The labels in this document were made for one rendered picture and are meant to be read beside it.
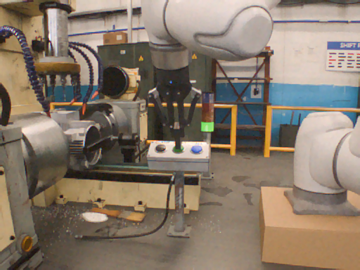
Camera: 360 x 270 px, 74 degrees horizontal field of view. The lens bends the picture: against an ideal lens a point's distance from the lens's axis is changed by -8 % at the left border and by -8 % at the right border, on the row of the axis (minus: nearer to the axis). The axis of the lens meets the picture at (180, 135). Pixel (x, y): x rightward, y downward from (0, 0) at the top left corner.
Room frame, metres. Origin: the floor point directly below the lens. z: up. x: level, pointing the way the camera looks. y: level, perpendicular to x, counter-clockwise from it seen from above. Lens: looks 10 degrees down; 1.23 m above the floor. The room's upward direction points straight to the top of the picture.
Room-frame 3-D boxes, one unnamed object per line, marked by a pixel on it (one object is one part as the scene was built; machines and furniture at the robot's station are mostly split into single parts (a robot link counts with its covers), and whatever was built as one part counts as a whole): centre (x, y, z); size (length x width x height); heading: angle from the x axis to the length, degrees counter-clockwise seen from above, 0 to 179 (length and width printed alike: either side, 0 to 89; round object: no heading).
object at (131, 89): (1.63, 0.33, 1.16); 0.33 x 0.26 x 0.42; 173
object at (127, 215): (0.83, 0.22, 0.80); 0.21 x 0.05 x 0.01; 75
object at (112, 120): (1.33, 0.40, 1.04); 0.41 x 0.25 x 0.25; 173
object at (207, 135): (1.23, -0.13, 1.01); 0.08 x 0.08 x 0.42; 83
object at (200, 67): (4.21, -0.12, 0.98); 0.72 x 0.49 x 1.96; 75
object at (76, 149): (1.00, 0.44, 1.02); 0.20 x 0.19 x 0.19; 83
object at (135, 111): (1.59, 0.37, 0.99); 0.35 x 0.31 x 0.37; 173
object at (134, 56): (4.47, 0.84, 0.99); 1.02 x 0.49 x 1.98; 75
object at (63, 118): (1.00, 0.48, 1.11); 0.12 x 0.11 x 0.07; 83
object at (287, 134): (5.03, -2.29, 0.41); 0.52 x 0.47 x 0.82; 75
